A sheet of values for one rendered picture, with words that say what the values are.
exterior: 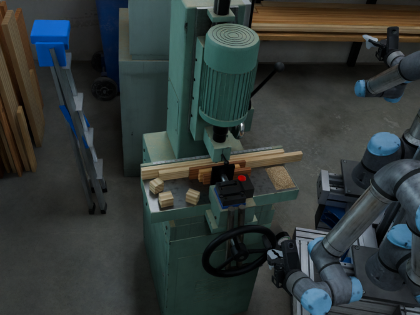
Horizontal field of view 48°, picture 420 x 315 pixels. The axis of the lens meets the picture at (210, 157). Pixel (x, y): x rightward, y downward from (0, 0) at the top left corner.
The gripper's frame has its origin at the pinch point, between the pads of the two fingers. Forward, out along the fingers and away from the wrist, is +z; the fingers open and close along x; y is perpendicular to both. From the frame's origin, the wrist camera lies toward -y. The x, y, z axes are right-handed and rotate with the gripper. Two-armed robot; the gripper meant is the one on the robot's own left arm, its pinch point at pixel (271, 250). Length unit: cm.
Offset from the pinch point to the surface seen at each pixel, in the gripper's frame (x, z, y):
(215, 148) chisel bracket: -13.9, 21.2, -33.6
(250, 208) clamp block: -4.7, 8.7, -13.2
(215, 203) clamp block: -16.4, 13.6, -14.8
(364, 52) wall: 203, 253, -65
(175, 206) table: -29.7, 20.3, -12.9
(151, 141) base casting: -30, 68, -29
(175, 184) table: -27.5, 29.9, -18.5
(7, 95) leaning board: -100, 147, -46
